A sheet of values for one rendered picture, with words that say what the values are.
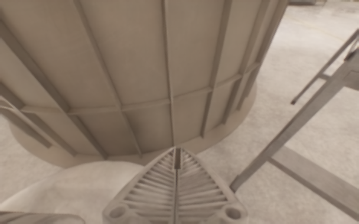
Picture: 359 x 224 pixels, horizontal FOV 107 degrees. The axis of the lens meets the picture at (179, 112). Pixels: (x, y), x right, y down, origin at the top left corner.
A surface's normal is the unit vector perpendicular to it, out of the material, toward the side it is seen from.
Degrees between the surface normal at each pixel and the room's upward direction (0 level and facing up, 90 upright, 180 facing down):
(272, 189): 0
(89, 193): 69
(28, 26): 90
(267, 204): 0
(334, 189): 0
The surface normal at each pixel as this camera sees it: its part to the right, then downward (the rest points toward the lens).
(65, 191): -0.01, 0.43
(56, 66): 0.04, 0.72
